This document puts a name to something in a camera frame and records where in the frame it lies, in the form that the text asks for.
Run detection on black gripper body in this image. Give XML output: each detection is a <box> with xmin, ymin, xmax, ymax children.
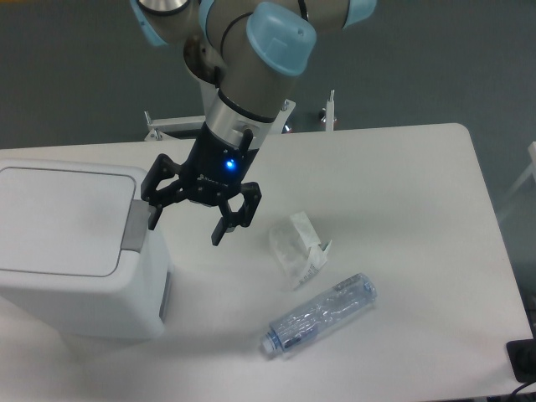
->
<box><xmin>179</xmin><ymin>124</ymin><xmax>260</xmax><ymax>206</ymax></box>

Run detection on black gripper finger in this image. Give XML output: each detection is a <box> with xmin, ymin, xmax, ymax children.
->
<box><xmin>211</xmin><ymin>182</ymin><xmax>262</xmax><ymax>246</ymax></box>
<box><xmin>141</xmin><ymin>153</ymin><xmax>188</xmax><ymax>230</ymax></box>

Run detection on white push-top trash can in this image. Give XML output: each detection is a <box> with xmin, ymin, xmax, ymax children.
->
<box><xmin>1</xmin><ymin>158</ymin><xmax>173</xmax><ymax>339</ymax></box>

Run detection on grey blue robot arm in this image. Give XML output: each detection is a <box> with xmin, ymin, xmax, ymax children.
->
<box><xmin>131</xmin><ymin>1</ymin><xmax>376</xmax><ymax>245</ymax></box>

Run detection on crumpled white plastic wrapper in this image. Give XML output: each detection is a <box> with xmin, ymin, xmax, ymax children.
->
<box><xmin>268</xmin><ymin>211</ymin><xmax>332</xmax><ymax>290</ymax></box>

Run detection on crumpled clear plastic bottle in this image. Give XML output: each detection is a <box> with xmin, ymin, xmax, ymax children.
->
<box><xmin>260</xmin><ymin>273</ymin><xmax>378</xmax><ymax>358</ymax></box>

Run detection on black device at edge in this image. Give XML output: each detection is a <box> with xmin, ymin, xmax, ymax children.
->
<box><xmin>506</xmin><ymin>339</ymin><xmax>535</xmax><ymax>383</ymax></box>

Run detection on white pedestal base frame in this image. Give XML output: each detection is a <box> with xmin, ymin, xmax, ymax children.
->
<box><xmin>144</xmin><ymin>89</ymin><xmax>337</xmax><ymax>141</ymax></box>

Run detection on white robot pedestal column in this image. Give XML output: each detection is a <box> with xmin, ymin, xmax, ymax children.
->
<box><xmin>183</xmin><ymin>33</ymin><xmax>226</xmax><ymax>116</ymax></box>

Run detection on white frame at right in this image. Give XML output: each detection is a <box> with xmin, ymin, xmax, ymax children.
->
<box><xmin>497</xmin><ymin>142</ymin><xmax>535</xmax><ymax>223</ymax></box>

